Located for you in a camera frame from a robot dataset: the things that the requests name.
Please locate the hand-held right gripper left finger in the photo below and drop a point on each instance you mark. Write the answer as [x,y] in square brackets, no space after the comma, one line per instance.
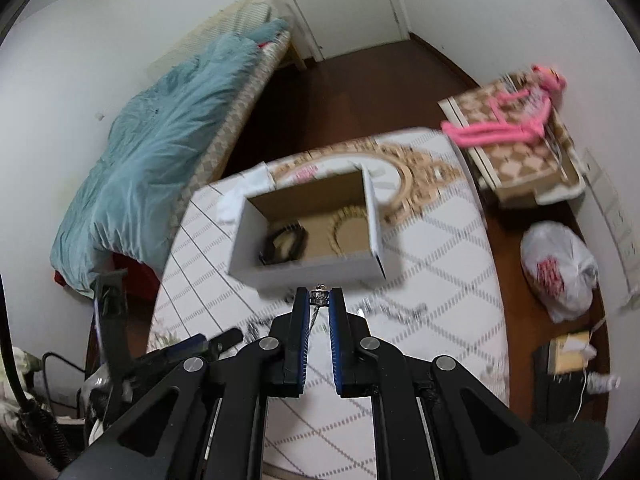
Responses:
[301,345]

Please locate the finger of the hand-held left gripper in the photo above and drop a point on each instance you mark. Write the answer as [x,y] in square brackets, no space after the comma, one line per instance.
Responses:
[200,345]

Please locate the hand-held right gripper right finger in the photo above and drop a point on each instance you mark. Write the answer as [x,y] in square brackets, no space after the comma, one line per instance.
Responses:
[335,345]

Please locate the white cardboard box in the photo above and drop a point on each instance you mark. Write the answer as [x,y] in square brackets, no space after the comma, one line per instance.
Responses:
[305,260]

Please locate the red cloth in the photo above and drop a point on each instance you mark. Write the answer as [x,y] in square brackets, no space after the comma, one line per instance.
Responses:
[135,272]

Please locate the white diamond-pattern tablecloth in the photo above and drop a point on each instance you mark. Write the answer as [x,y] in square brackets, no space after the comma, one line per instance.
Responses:
[440,260]

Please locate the teal blanket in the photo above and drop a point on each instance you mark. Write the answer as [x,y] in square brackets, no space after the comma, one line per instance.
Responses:
[155,160]

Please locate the gold ornate oval mirror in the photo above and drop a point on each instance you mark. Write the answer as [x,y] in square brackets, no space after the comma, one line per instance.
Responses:
[400,180]

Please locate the wooden tissue box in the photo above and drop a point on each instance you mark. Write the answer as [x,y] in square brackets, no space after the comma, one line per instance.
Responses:
[567,355]

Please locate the white plastic bag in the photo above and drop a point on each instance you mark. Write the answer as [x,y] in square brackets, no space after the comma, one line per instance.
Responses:
[557,270]

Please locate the patterned bed mattress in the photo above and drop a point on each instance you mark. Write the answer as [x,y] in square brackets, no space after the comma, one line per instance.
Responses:
[240,105]

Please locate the dark grey fuzzy cushion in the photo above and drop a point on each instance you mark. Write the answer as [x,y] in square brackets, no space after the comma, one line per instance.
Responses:
[570,442]

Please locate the beige checkered storage box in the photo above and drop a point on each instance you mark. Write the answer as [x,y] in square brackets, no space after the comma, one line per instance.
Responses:
[515,155]

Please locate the pink plush toy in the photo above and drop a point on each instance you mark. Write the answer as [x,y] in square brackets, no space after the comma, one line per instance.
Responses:
[505,110]

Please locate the white wall outlets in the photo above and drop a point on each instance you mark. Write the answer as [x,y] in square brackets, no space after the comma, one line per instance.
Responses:
[617,220]

